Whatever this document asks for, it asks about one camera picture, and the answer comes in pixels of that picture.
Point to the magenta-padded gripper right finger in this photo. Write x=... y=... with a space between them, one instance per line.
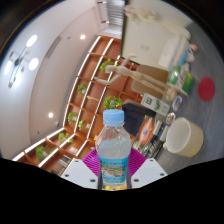
x=148 y=173

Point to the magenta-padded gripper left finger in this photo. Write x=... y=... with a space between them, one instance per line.
x=80 y=173

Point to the clear blue-capped water bottle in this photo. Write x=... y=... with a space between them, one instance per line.
x=113 y=150

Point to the cream mug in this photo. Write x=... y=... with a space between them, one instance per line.
x=190 y=140

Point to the small painted stone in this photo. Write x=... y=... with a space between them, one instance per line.
x=193 y=48
x=177 y=103
x=190 y=58
x=170 y=118

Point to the green and white carton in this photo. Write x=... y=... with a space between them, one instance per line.
x=153 y=102

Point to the wooden shelf unit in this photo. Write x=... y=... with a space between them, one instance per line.
x=90 y=86

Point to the tan chair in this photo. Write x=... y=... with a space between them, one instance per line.
x=150 y=75

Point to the wooden artist mannequin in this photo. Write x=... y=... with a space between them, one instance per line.
x=133 y=74

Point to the flat round red coaster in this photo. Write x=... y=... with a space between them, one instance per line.
x=206 y=88

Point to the branched ceiling lamp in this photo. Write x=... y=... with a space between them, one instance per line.
x=20 y=61

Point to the ceiling air vent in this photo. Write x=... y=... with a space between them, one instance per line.
x=53 y=46

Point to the recessed ceiling spotlights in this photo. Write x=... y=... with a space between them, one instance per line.
x=82 y=37

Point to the white vase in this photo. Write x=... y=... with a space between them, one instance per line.
x=176 y=29

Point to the grey curtain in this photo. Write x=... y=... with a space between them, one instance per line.
x=116 y=11

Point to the black track light rail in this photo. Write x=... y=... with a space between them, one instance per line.
x=102 y=11

